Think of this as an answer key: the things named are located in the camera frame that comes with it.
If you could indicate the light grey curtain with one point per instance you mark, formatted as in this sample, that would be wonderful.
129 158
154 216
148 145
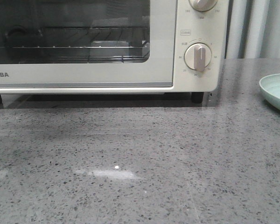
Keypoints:
253 29

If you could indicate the light green round plate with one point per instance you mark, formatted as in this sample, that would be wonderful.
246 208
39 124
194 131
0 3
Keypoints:
270 89

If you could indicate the glass oven door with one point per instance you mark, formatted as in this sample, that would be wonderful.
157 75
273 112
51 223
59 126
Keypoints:
158 15

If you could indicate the cream white toaster oven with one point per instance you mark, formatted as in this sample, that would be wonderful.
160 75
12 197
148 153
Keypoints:
191 27

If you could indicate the black right oven foot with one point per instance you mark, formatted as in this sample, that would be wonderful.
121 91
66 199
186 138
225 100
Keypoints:
197 97

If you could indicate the beige temperature knob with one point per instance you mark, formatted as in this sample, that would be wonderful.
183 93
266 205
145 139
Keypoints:
202 5

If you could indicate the metal wire oven rack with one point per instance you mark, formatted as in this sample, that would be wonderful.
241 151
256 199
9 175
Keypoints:
75 45

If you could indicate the beige timer knob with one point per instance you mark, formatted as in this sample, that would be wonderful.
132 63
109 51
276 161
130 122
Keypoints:
197 56

